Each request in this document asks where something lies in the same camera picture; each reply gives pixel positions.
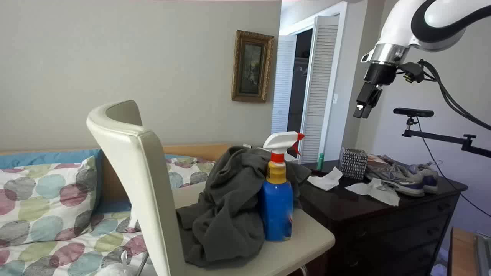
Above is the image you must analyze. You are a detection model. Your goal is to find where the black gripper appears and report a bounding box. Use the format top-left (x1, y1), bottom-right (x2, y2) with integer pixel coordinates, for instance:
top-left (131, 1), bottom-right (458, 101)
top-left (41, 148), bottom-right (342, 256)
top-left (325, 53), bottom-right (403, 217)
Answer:
top-left (351, 62), bottom-right (398, 119)

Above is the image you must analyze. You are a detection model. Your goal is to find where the white tissue sheet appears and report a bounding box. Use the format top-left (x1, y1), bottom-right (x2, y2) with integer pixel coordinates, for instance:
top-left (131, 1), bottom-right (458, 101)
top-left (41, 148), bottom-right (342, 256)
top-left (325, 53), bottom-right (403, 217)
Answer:
top-left (343, 176), bottom-right (401, 208)
top-left (305, 165), bottom-right (345, 193)

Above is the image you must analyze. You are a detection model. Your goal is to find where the polka dot tissue box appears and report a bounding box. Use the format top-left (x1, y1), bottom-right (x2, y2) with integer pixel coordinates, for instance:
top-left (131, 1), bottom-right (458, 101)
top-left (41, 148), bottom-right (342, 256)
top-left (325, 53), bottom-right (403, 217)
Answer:
top-left (337, 147), bottom-right (369, 182)

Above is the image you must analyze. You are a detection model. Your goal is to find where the crumpled white tissue sheet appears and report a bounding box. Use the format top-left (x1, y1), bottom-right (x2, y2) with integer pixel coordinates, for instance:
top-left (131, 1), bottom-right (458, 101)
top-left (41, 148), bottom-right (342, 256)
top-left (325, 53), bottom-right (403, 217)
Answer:
top-left (343, 176), bottom-right (401, 208)

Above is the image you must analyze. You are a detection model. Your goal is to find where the white louvred door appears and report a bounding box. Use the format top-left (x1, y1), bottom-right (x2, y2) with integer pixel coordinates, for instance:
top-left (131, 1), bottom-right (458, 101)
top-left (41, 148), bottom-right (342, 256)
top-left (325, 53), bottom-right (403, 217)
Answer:
top-left (297, 13), bottom-right (340, 165)

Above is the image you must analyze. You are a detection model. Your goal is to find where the grey sneaker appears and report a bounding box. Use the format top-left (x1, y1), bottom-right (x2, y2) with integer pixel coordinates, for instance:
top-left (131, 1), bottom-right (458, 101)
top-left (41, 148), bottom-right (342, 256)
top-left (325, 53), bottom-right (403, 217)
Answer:
top-left (365, 161), bottom-right (428, 199)

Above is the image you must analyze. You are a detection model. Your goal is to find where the grey cloth on dresser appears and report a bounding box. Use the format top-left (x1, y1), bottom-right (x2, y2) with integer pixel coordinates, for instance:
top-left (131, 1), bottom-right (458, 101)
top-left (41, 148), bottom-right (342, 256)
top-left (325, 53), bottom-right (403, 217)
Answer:
top-left (380, 153), bottom-right (441, 194)

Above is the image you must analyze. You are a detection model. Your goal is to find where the gold framed picture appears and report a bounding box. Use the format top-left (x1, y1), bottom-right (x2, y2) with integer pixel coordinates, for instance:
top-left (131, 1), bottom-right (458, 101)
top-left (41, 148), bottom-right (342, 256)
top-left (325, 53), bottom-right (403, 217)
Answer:
top-left (231, 29), bottom-right (276, 104)

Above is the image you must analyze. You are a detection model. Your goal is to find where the dark wooden dresser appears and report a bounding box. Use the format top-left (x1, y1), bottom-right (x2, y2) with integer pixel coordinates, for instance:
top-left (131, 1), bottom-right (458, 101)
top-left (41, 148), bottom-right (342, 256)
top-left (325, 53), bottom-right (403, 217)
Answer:
top-left (296, 159), bottom-right (469, 276)

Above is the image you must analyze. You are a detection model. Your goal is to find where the blue spray bottle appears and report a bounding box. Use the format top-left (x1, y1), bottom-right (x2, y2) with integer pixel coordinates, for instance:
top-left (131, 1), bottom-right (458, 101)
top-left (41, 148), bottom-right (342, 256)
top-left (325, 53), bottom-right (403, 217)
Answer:
top-left (259, 130), bottom-right (306, 243)

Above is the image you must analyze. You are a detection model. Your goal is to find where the grey garment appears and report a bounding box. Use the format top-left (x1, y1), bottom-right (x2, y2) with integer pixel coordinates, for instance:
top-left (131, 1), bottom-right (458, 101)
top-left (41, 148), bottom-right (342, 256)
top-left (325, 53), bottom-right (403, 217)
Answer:
top-left (174, 144), bottom-right (312, 269)

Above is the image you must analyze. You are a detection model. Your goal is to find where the light wooden board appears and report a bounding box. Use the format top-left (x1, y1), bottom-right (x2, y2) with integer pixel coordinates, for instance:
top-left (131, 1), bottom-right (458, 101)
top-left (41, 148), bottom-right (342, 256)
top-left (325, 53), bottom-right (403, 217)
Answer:
top-left (446, 226), bottom-right (480, 276)

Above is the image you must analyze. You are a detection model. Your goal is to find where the white folding table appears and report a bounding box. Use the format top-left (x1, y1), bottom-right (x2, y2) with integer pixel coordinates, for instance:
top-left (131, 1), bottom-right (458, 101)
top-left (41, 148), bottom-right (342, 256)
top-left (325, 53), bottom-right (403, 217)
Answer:
top-left (84, 98), bottom-right (337, 276)

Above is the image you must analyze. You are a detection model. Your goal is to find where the floral patterned bed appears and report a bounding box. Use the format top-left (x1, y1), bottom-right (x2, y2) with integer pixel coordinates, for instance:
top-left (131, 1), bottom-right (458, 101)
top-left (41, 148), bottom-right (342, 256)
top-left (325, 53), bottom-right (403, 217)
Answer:
top-left (0, 154), bottom-right (216, 276)

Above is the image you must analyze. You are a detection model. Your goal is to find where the blue pillow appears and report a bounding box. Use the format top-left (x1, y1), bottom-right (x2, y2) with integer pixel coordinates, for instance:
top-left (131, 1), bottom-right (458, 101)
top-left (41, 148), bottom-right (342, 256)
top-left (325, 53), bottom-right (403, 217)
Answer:
top-left (0, 148), bottom-right (101, 170)

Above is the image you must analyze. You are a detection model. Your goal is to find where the polka dot pillow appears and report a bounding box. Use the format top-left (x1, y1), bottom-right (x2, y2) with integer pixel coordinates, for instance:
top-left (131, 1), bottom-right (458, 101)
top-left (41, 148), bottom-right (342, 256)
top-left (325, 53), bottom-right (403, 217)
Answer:
top-left (0, 156), bottom-right (99, 248)

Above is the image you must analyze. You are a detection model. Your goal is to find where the black bar camera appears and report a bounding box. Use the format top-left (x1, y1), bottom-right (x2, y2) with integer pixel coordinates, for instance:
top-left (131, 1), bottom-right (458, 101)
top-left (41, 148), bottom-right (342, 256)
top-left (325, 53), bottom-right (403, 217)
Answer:
top-left (391, 105), bottom-right (435, 119)

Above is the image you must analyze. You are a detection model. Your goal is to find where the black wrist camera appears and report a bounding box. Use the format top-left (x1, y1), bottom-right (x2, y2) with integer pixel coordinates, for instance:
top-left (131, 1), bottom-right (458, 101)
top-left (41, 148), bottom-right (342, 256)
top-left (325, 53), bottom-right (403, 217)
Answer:
top-left (400, 59), bottom-right (426, 84)

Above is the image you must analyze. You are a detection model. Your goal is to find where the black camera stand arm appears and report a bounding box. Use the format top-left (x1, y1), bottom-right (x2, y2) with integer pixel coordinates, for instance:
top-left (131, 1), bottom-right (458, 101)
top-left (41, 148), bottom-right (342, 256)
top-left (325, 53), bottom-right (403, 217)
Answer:
top-left (400, 116), bottom-right (491, 159)

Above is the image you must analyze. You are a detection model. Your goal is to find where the white door frame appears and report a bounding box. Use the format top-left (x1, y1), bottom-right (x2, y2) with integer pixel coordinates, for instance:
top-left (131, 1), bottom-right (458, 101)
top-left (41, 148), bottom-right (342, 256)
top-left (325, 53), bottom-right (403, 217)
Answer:
top-left (269, 0), bottom-right (349, 162)

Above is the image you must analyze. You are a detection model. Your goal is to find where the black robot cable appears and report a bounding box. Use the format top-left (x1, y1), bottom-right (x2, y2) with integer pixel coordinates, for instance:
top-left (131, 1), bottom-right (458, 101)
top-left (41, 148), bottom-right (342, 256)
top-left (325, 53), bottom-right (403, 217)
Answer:
top-left (418, 58), bottom-right (491, 131)

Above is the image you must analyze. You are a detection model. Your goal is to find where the thin black camera cable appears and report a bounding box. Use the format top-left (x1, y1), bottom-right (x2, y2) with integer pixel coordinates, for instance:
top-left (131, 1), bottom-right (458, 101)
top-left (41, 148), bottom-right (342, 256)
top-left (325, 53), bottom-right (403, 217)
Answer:
top-left (415, 119), bottom-right (491, 219)

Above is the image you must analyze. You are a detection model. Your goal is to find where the grey metal rail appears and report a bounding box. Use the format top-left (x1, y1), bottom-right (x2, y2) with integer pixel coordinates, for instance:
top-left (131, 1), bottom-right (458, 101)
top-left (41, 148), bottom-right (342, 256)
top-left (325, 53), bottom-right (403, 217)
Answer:
top-left (474, 231), bottom-right (491, 276)

